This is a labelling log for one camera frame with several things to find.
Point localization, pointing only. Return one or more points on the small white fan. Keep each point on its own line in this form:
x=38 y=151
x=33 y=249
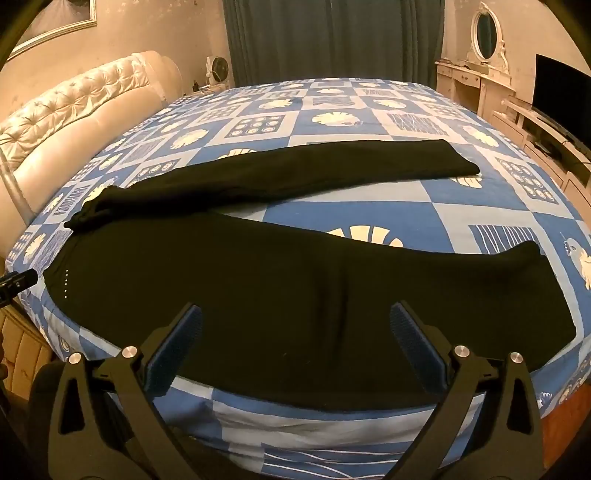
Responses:
x=217 y=69

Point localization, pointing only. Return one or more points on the blue patterned bed sheet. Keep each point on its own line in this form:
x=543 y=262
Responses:
x=369 y=203

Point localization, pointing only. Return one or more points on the black television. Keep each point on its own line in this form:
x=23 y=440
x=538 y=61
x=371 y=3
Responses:
x=561 y=92

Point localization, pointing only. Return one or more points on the cream bed frame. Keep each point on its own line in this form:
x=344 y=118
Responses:
x=23 y=346

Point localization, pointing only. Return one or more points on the cream vanity desk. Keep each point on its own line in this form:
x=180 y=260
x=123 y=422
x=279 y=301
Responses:
x=466 y=81

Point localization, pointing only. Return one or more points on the cream television stand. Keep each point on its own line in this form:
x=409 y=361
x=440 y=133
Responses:
x=531 y=124

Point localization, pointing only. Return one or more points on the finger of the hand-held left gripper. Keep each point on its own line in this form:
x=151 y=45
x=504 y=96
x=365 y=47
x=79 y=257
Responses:
x=18 y=281

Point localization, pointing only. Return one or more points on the oval vanity mirror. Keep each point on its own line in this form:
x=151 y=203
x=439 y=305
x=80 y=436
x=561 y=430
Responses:
x=485 y=30

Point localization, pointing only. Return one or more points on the framed wall picture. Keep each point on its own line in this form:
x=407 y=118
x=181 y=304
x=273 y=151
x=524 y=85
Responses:
x=55 y=32

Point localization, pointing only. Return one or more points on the cream tufted headboard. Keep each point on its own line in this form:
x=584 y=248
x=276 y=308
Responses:
x=69 y=124

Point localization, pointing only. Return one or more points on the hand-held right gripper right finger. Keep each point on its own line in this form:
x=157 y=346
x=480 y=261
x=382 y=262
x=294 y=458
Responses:
x=415 y=344

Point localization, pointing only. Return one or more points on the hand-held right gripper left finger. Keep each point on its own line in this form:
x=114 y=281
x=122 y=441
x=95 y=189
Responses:
x=176 y=344

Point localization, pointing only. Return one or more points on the black pants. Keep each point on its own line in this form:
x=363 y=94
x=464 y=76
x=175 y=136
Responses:
x=277 y=300

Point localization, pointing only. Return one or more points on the dark green curtain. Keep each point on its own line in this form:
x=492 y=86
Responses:
x=332 y=37

